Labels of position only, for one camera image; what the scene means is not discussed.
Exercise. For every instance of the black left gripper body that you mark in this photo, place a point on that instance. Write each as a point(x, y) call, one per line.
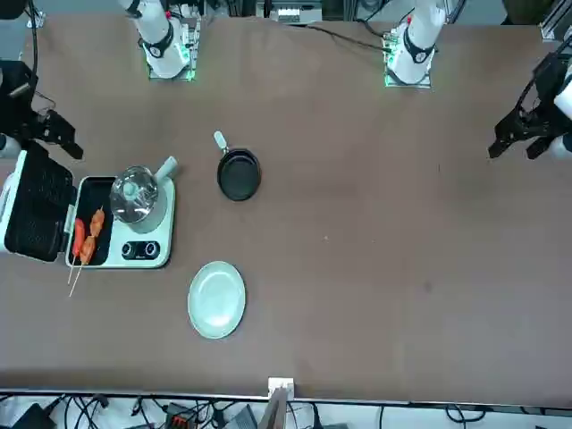
point(547, 80)

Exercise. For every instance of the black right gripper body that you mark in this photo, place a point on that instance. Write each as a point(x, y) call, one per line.
point(15, 107)

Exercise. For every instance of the black silver control knob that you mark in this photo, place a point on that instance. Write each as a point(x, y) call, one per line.
point(130, 249)
point(151, 249)

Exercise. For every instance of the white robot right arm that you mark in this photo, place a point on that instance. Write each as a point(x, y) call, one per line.
point(161, 40)

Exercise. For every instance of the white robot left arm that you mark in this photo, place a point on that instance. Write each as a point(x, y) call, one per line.
point(418, 40)

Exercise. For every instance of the mint green cooking machine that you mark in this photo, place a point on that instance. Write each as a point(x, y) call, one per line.
point(154, 210)

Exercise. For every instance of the black grill plate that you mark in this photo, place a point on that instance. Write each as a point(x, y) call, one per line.
point(89, 192)

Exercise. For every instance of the round glass pot lid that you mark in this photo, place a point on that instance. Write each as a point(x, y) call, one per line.
point(134, 196)

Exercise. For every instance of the red sausage skewer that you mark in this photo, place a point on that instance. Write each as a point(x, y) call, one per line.
point(79, 234)

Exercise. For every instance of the orange meat skewer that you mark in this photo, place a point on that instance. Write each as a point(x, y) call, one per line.
point(88, 249)

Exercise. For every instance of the pale green round plate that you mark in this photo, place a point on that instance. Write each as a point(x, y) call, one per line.
point(216, 299)

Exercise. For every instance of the black power adapter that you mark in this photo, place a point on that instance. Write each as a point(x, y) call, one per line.
point(31, 416)

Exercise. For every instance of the black device with red lights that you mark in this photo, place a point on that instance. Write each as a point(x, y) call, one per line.
point(179, 418)

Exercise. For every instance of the grey power adapter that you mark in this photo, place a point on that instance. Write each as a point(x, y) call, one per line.
point(242, 418)

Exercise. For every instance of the aluminium post with white bracket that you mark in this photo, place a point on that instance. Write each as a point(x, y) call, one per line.
point(280, 389)

